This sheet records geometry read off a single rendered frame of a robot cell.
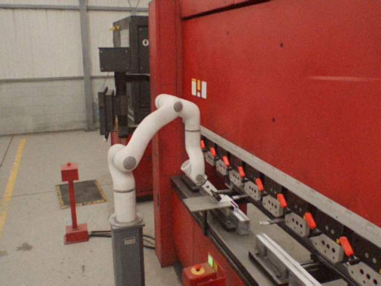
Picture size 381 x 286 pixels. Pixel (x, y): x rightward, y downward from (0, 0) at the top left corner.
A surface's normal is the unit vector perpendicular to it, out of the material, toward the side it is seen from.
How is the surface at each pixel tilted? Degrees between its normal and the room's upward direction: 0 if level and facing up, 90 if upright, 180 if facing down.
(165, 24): 90
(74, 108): 90
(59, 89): 90
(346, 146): 90
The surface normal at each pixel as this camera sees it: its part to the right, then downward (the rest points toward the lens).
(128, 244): 0.36, 0.24
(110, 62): 0.15, 0.26
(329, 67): -0.95, 0.08
